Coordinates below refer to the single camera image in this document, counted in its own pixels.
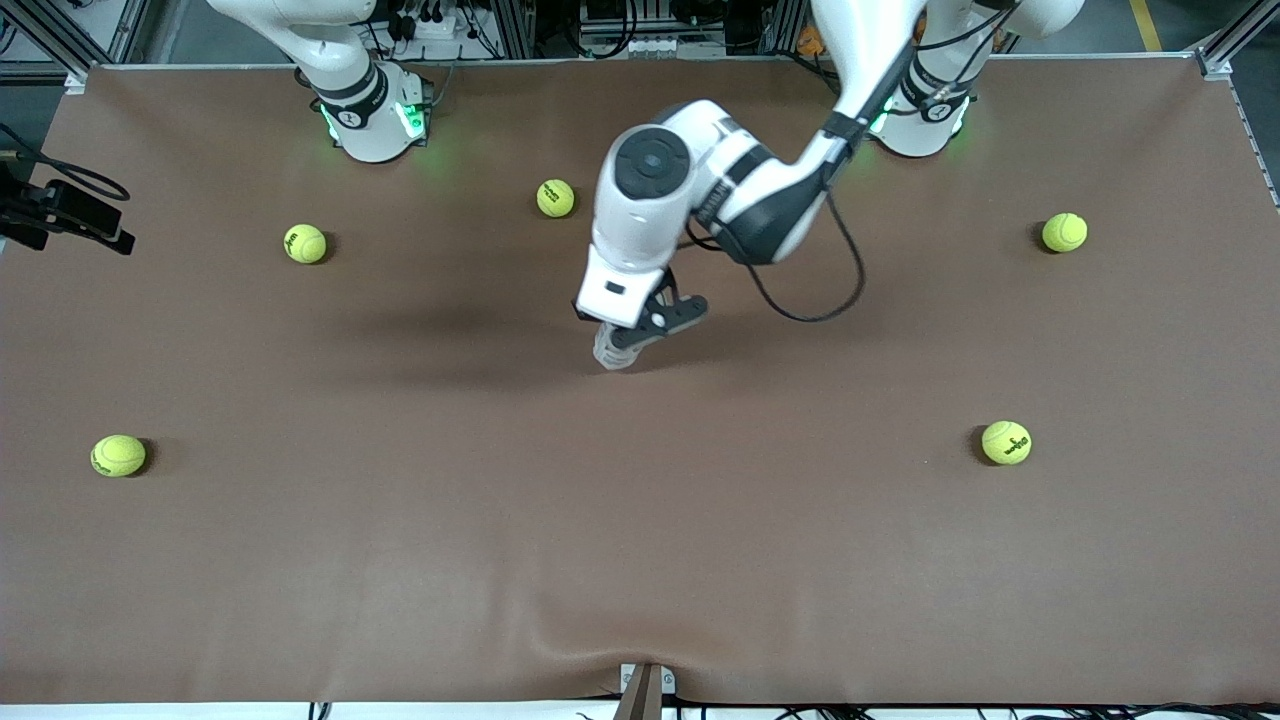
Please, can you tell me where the bag of orange objects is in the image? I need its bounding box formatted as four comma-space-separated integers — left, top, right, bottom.
797, 0, 837, 57

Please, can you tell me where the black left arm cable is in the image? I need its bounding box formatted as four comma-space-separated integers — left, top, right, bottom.
684, 0, 1017, 325

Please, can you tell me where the brown table cover mat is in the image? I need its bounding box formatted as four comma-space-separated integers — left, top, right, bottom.
0, 60, 1280, 707

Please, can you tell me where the white power strip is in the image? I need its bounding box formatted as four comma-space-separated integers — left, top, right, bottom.
385, 8, 463, 43

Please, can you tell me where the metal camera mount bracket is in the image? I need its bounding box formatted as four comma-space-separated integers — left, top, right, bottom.
612, 662, 677, 720

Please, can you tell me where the white blue tennis ball can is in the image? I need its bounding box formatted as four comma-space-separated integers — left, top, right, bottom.
592, 320, 649, 374

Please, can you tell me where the grey aluminium frame rail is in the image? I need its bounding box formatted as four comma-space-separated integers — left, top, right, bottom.
1195, 0, 1280, 83
0, 0, 153, 87

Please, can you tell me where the white terminal block row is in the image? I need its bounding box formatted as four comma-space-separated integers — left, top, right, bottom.
580, 34, 723, 60

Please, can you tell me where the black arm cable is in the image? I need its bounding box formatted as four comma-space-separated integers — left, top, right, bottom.
684, 0, 1017, 325
0, 123, 133, 203

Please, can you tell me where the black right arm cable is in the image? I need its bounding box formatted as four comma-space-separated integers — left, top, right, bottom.
0, 123, 133, 203

